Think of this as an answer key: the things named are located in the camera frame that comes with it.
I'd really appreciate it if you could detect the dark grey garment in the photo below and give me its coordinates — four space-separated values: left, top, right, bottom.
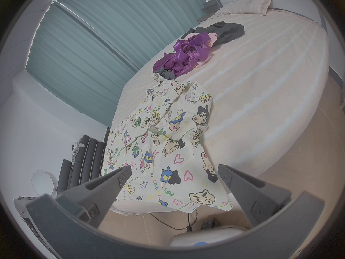
157 67 177 81

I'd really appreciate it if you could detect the black cable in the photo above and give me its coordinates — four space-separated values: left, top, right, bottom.
148 209 199 232

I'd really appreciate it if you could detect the pink garment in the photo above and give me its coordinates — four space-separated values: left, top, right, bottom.
183 28 219 67

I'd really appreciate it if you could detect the bed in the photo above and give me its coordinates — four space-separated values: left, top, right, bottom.
101 0 331 216

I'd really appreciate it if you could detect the black chest of drawers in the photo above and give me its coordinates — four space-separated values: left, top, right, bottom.
57 134 107 197

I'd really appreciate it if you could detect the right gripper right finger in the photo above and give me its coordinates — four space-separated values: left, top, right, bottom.
217 163 291 229

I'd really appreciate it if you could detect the cream striped pillow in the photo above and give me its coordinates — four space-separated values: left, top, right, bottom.
214 0 272 17

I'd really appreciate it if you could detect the white printed pyjama top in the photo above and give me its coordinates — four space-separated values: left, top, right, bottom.
101 73 234 214

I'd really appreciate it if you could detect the grey bedside table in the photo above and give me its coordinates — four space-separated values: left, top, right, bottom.
197 0 222 24

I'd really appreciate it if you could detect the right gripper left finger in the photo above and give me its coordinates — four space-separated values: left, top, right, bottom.
55 165 132 228

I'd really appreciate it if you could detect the pale grey crumpled cloth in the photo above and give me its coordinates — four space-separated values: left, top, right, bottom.
71 141 85 162

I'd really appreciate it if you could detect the black garment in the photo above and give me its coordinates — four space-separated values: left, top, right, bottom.
181 21 245 48

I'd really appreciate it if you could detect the purple satin garment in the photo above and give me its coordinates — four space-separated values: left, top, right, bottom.
153 32 212 77

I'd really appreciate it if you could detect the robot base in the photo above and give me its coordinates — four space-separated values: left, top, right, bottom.
168 217 253 249

